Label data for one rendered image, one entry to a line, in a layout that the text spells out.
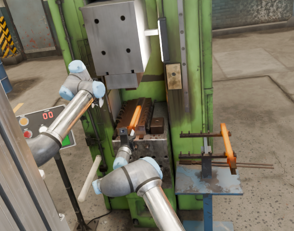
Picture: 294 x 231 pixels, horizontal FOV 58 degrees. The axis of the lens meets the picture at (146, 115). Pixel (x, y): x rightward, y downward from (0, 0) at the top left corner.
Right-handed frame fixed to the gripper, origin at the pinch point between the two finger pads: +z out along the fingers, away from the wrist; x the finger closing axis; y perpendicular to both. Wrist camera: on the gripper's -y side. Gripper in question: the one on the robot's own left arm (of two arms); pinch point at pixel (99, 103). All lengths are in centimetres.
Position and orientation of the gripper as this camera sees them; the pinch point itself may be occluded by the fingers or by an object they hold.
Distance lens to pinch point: 160.5
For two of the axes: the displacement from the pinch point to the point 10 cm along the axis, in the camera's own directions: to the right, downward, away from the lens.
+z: 1.8, 5.4, 8.2
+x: 9.8, -0.6, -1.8
